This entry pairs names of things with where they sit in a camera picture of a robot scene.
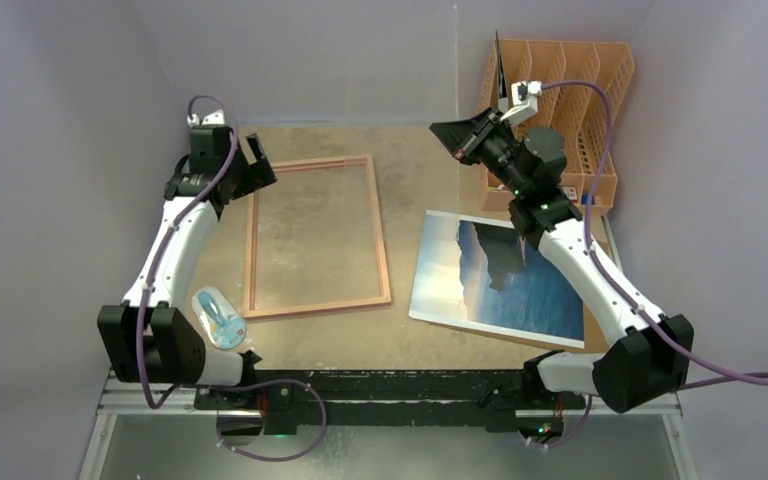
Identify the orange plastic file organizer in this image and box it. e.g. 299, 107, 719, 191
474, 39, 635, 216

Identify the blue landscape photo print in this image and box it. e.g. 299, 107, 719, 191
408, 210, 585, 349

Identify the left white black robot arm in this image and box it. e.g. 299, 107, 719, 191
97, 125, 276, 409

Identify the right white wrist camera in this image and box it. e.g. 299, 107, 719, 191
501, 80, 543, 127

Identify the brown frame backing board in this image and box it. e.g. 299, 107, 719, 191
409, 239, 607, 353

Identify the blue tape dispenser pack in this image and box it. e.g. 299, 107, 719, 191
191, 287, 248, 350

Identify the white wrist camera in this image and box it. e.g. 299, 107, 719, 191
501, 80, 543, 127
186, 109, 227, 128

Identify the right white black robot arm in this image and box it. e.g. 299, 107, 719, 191
429, 107, 694, 413

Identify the pink wooden picture frame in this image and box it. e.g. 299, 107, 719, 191
243, 154, 392, 319

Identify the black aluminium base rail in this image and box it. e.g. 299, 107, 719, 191
95, 367, 683, 439

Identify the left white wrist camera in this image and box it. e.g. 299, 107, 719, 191
186, 109, 227, 128

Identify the white folder in organizer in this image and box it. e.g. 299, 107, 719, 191
494, 31, 509, 112

